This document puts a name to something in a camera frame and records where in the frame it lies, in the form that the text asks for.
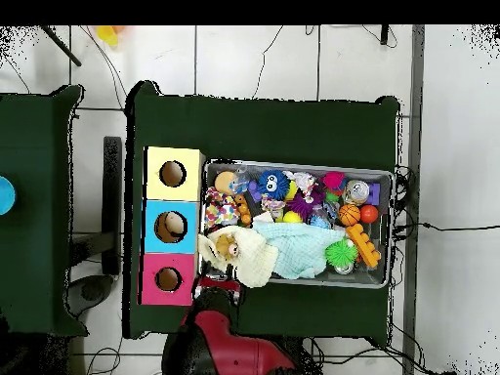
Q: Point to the brown plush toy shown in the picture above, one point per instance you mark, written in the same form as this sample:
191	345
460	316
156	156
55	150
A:
225	246

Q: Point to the cream muslin cloth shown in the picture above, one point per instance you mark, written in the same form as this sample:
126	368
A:
256	259

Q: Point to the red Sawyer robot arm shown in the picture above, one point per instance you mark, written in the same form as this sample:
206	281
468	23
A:
242	355

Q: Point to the wooden box with three holes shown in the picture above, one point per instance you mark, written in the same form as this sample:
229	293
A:
172	242

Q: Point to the crumpled polka dot paper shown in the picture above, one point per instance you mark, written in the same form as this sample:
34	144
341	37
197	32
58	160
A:
220	209

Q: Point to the mint green muslin cloth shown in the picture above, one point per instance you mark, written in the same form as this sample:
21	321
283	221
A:
300	246

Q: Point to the round orange sponge disc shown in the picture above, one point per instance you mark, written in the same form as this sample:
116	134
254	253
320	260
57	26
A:
223	183

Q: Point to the blue spiky ball with eyes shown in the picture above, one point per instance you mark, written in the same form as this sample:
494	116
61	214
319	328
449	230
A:
272	183

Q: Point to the green spiky rubber ball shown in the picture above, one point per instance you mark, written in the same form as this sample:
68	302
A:
341	253

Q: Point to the small orange basketball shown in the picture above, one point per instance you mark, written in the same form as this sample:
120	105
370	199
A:
349	215

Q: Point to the orange toy building brick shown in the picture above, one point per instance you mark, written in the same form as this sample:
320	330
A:
363	246

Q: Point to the pink spiky rubber ball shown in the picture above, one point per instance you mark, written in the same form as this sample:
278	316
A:
333	180

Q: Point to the dark green tablecloth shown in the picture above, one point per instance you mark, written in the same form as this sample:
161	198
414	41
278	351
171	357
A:
273	129

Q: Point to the smooth orange-red ball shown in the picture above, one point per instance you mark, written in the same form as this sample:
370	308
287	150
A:
369	214

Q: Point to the light blue bowl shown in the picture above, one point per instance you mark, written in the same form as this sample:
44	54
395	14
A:
6	195

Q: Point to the dark green side table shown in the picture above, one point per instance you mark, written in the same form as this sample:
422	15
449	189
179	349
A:
31	136

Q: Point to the yellow plastic toy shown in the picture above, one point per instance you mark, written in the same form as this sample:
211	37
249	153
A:
106	34

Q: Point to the black rod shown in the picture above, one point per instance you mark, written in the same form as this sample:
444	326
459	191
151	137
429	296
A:
62	47

